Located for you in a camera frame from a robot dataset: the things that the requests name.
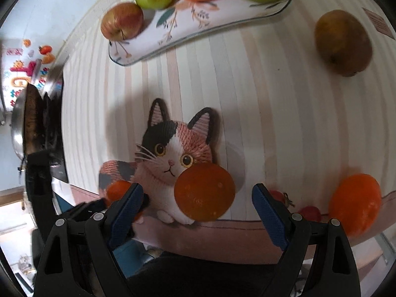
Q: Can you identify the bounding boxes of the large orange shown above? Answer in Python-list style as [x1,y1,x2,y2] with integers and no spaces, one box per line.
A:
[174,164,236,222]

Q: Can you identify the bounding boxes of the striped tablecloth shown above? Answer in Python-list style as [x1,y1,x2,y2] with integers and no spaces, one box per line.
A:
[61,0,396,266]

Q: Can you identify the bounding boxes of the metal wok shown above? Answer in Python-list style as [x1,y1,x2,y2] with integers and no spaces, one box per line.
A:
[10,59,44,174]

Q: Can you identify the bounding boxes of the cat-shaped woven mat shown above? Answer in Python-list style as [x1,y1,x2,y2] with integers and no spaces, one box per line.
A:
[99,98,222,226]

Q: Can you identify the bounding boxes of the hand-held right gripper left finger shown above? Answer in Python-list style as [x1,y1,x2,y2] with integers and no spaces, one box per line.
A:
[33,183,147,297]

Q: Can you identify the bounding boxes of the black stove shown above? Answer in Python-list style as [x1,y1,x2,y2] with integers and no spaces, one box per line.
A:
[25,65,69,184]

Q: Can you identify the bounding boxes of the floral white plate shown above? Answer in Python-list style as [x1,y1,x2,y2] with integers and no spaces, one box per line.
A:
[108,0,296,67]

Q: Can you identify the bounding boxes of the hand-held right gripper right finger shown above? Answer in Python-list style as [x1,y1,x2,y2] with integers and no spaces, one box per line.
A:
[251,183,362,297]

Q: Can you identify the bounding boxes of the brown label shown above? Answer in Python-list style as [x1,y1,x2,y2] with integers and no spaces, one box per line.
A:
[362,7,396,40]

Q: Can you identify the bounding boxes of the red apple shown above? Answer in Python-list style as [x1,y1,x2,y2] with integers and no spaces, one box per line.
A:
[100,2,145,42]

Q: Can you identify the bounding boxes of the brown pear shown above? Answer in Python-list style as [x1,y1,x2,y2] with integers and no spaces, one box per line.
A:
[315,9,373,77]

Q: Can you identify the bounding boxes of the small orange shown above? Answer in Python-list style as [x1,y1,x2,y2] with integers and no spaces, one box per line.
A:
[106,181,148,223]

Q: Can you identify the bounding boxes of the colourful magnets on white surface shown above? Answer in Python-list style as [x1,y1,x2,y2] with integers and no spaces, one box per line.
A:
[0,38,57,112]

